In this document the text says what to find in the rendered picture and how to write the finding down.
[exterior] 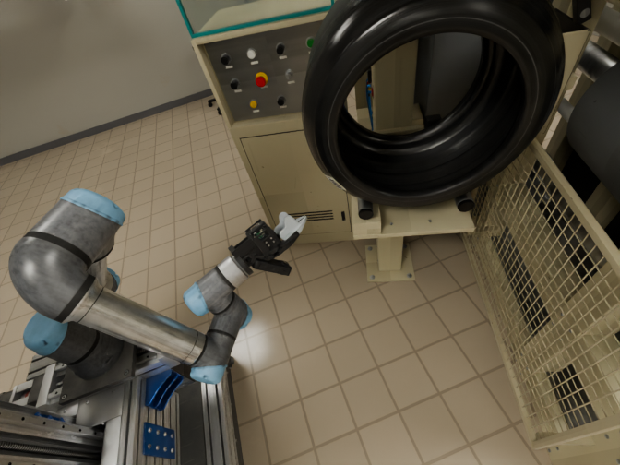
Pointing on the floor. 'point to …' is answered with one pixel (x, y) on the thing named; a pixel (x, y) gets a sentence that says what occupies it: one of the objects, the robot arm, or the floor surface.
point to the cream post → (400, 93)
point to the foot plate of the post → (389, 270)
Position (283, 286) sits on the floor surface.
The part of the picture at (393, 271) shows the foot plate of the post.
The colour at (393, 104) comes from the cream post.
